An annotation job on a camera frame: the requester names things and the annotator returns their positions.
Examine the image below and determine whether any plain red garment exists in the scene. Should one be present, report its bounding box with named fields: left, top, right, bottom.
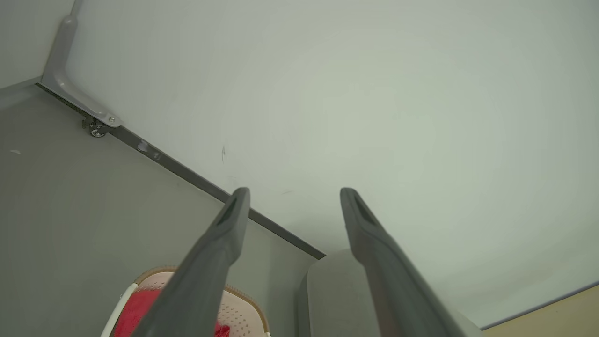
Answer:
left=112, top=288, right=162, bottom=337

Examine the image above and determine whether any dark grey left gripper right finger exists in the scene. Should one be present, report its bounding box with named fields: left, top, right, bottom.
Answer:
left=340, top=187, right=468, bottom=337

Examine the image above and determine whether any grey floor skirting strip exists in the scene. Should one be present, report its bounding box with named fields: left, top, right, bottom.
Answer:
left=0, top=77, right=43, bottom=110

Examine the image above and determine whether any cream perforated laundry basket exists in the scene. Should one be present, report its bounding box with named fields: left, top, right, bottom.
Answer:
left=101, top=266, right=272, bottom=337

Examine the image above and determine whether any black baseboard strip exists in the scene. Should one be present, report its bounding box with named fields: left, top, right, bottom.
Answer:
left=35, top=83, right=327, bottom=260

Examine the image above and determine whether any grey fabric sofa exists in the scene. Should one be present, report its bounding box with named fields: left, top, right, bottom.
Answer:
left=296, top=248, right=482, bottom=337

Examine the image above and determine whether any small caster wheel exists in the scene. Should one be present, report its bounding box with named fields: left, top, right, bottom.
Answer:
left=82, top=117, right=109, bottom=138

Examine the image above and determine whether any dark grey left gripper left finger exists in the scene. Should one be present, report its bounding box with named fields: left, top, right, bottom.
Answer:
left=131, top=187, right=250, bottom=337

